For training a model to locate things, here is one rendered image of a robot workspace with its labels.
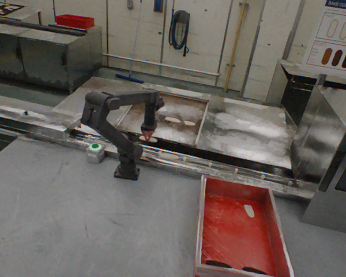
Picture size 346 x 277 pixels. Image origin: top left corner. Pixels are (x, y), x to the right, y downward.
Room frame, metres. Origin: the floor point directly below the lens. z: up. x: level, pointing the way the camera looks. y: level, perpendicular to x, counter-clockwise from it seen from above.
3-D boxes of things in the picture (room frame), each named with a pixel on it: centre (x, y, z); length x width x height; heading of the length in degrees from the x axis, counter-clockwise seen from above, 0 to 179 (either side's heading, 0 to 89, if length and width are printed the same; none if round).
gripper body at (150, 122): (1.21, 0.15, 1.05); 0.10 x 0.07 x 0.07; 171
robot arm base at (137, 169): (1.03, 0.23, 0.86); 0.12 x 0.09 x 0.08; 88
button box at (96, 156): (1.12, 0.41, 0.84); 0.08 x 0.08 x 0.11; 81
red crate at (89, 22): (4.58, 1.94, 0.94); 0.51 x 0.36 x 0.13; 85
